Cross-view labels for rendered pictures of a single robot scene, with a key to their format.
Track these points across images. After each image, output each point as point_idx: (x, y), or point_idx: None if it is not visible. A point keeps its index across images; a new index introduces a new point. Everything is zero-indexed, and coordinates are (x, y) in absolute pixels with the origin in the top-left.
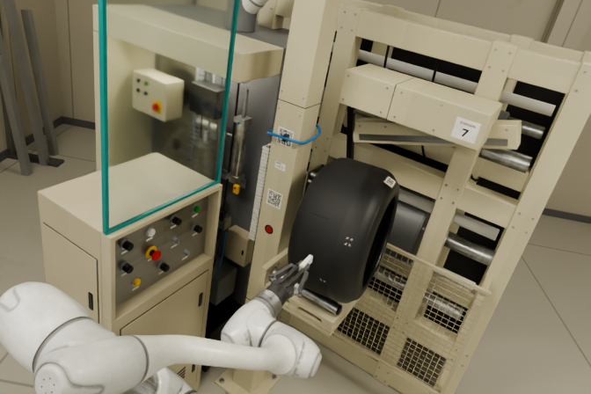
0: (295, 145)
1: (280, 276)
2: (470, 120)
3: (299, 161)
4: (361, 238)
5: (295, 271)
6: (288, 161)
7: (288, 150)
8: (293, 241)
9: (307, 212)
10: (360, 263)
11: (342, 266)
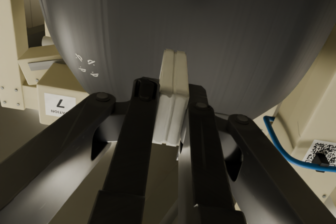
0: (300, 146)
1: (292, 223)
2: (59, 117)
3: (306, 101)
4: (66, 60)
5: (183, 144)
6: (330, 115)
7: (324, 135)
8: (314, 27)
9: (245, 114)
10: None
11: None
